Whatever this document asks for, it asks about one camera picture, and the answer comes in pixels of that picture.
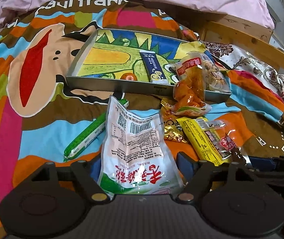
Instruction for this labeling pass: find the green sausage stick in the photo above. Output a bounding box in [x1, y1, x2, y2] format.
[63, 99, 130, 163]

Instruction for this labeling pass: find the nut bar clear packet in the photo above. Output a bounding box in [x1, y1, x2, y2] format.
[200, 53, 230, 93]

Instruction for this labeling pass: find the white floral quilt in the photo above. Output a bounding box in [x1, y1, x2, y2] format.
[204, 42, 284, 101]

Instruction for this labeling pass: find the blue stick sachet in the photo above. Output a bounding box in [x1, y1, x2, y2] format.
[139, 50, 169, 85]

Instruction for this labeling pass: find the grey tray with dinosaur print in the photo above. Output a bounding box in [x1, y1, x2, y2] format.
[65, 28, 232, 103]

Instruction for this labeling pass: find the orange snack clear packet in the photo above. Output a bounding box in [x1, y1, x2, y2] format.
[172, 51, 211, 117]

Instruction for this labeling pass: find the white pink snack pouch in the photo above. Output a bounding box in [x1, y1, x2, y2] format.
[98, 96, 184, 196]

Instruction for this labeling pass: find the colourful Paul Frank blanket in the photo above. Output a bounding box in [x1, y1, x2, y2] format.
[0, 0, 284, 238]

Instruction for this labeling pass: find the gold foil snack packet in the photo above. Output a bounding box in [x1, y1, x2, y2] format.
[160, 98, 188, 144]

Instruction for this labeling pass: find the red dried meat packet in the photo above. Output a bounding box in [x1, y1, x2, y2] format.
[203, 120, 246, 164]

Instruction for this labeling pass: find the yellow snack packet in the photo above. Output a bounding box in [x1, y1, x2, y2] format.
[177, 117, 232, 166]

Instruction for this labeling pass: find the wooden bed frame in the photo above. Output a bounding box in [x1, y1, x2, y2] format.
[0, 12, 284, 83]

